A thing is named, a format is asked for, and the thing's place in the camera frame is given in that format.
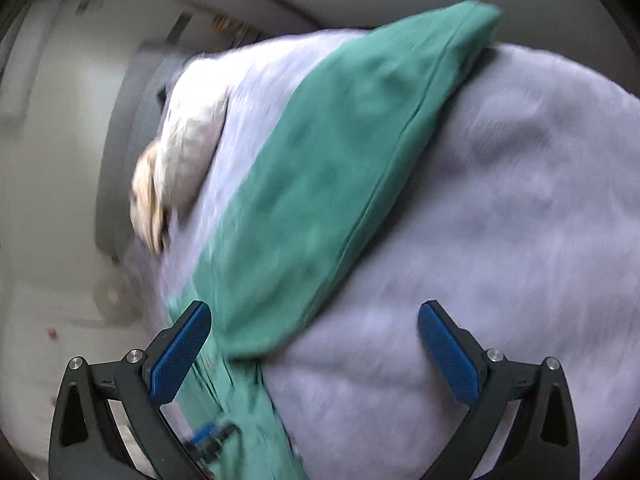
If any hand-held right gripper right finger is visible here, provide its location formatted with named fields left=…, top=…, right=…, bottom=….
left=417, top=300, right=581, bottom=480

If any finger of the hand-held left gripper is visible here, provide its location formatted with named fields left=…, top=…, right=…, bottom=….
left=182, top=422, right=239, bottom=462

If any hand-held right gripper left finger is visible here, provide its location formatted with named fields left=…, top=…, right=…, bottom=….
left=48, top=301, right=213, bottom=480

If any green garment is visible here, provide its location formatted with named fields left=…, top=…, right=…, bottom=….
left=165, top=0, right=502, bottom=480

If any grey fleece blanket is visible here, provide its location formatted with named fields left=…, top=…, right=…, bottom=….
left=120, top=30, right=640, bottom=480

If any yellowish plush toy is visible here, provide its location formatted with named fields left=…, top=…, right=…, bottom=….
left=130, top=142, right=169, bottom=256

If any grey bed headboard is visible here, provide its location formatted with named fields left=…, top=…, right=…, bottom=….
left=95, top=45, right=193, bottom=268

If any white pillow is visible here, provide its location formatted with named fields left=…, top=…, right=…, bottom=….
left=152, top=55, right=232, bottom=222

